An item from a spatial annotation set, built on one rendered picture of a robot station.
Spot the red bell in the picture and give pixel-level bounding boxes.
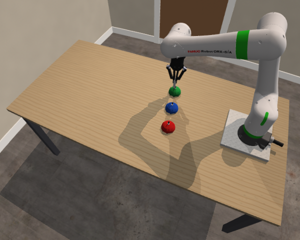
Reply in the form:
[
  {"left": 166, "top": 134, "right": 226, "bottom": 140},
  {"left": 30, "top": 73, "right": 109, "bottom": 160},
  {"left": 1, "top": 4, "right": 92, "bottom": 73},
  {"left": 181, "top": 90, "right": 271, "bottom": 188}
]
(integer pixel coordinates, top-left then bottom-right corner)
[{"left": 161, "top": 120, "right": 175, "bottom": 134}]

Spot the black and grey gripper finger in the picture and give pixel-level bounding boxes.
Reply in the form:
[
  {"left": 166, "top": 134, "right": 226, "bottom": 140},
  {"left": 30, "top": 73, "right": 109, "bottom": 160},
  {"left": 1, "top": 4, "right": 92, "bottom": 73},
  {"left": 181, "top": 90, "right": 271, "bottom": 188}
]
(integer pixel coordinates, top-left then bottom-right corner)
[
  {"left": 166, "top": 64, "right": 176, "bottom": 88},
  {"left": 174, "top": 67, "right": 187, "bottom": 88}
]

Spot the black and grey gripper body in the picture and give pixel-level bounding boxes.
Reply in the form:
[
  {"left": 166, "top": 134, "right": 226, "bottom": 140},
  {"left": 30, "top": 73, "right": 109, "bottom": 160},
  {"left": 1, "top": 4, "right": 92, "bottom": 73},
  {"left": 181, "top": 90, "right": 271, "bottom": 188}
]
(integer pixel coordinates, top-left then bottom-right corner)
[{"left": 170, "top": 58, "right": 184, "bottom": 71}]

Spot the green dome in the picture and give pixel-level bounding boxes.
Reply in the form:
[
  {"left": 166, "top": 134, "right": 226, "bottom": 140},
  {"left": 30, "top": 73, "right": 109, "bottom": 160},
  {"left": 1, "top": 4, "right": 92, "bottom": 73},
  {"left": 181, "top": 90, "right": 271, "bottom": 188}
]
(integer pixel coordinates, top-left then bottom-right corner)
[{"left": 168, "top": 86, "right": 181, "bottom": 97}]

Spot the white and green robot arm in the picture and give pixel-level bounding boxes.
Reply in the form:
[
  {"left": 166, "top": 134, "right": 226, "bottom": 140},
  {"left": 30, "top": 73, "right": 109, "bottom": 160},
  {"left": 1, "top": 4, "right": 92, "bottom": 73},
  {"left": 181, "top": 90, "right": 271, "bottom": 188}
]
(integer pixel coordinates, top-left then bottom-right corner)
[{"left": 160, "top": 12, "right": 288, "bottom": 150}]

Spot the blue bell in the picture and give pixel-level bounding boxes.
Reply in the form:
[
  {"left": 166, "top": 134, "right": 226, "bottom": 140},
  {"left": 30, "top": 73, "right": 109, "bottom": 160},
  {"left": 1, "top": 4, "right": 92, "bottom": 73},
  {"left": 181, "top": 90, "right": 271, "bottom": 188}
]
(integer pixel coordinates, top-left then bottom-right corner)
[{"left": 165, "top": 102, "right": 178, "bottom": 114}]

